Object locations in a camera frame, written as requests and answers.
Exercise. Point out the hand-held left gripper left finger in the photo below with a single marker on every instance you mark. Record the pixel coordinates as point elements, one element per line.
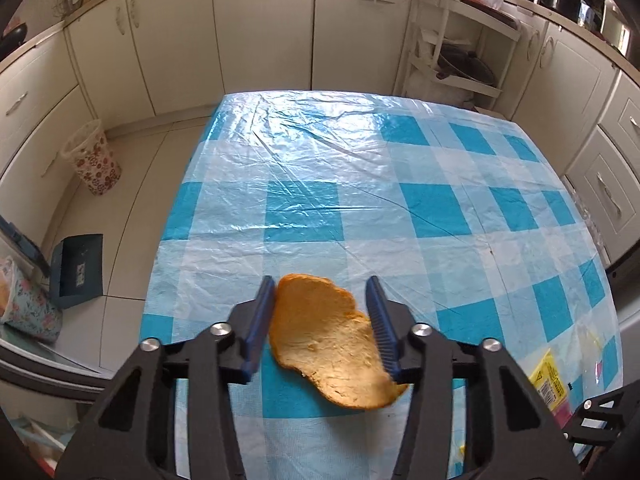
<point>257,330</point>

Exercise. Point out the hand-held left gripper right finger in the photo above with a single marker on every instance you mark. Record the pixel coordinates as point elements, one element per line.
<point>382,330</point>

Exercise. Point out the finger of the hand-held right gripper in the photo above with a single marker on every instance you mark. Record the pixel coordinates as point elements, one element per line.
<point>600,406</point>

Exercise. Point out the large orange peel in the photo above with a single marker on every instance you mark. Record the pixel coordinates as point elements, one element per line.
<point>325,345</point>

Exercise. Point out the yellow wrapper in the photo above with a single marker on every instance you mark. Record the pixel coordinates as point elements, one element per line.
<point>549,375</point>

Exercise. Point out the small clear candy wrapper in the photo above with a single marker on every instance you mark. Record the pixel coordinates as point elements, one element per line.
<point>590,342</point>

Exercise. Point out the blue checkered plastic tablecloth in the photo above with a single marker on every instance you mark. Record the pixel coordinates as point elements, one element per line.
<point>350,170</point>

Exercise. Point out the blue dustpan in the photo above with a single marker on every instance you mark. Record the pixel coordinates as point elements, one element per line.
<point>77,270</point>

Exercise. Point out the grey refrigerator door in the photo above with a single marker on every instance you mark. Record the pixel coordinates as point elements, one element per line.
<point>45,360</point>

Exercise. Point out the floral fabric bag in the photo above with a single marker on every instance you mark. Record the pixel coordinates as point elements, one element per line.
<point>27,305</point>

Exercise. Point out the floral waste bin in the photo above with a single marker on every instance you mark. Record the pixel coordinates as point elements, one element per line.
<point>94,165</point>

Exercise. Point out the black cooking pot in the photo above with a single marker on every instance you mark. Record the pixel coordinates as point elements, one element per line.
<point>467,66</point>

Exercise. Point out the cream kitchen cabinets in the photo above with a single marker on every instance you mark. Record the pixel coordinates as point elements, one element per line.
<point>590,125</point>
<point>200,35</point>

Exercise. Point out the white shelf rack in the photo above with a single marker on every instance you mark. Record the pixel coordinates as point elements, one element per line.
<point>430,25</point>

